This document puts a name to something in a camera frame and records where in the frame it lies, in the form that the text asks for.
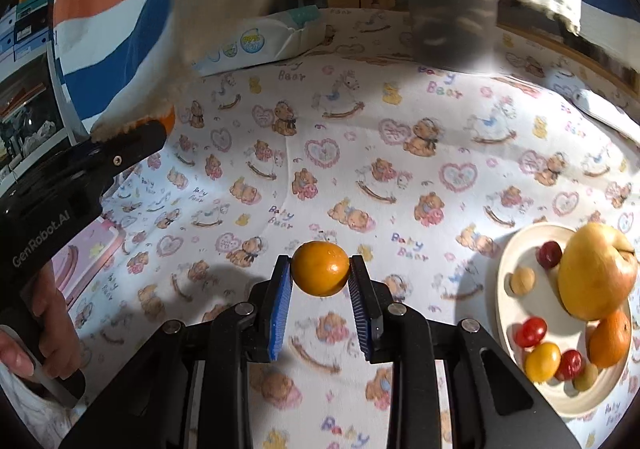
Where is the large yellow apple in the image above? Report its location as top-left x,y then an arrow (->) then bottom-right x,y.
557,222 -> 639,321

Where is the red textured fruit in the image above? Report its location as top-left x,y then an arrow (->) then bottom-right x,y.
554,350 -> 586,381

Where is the storage shelf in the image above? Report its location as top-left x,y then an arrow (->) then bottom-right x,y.
0,0 -> 76,180

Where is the dark red fruit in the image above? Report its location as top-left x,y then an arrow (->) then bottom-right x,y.
536,240 -> 564,270

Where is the walnut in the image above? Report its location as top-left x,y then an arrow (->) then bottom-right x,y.
509,266 -> 537,296

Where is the small orange citrus fruit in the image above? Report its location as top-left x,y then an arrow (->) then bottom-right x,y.
291,241 -> 351,298

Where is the red cherry tomato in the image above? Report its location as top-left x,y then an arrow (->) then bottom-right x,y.
514,316 -> 548,349

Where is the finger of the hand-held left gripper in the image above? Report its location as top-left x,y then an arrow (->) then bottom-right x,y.
91,120 -> 168,177

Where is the striped blanket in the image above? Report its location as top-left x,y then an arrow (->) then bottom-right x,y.
52,0 -> 640,138

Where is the small yellow tomato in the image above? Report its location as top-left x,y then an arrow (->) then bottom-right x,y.
524,342 -> 562,383

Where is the clear plastic container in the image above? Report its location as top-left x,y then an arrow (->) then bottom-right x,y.
395,0 -> 501,73

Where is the white diaper pack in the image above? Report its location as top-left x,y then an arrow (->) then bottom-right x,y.
192,6 -> 321,76

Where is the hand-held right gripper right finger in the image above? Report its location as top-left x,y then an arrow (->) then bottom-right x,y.
348,255 -> 583,449

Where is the white remote control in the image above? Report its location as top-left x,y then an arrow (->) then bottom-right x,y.
572,89 -> 640,142

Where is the person's left hand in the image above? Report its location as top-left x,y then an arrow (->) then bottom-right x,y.
0,263 -> 84,382

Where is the cream round plate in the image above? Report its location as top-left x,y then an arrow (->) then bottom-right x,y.
495,222 -> 637,419

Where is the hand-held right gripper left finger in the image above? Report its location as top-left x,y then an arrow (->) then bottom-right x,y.
60,255 -> 293,449

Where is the pink box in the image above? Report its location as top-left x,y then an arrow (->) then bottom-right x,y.
50,221 -> 127,310

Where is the small pale green fruit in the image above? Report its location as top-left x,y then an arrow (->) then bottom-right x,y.
572,363 -> 600,392

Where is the orange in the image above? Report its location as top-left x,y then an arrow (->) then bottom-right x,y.
587,310 -> 633,369
155,104 -> 177,136

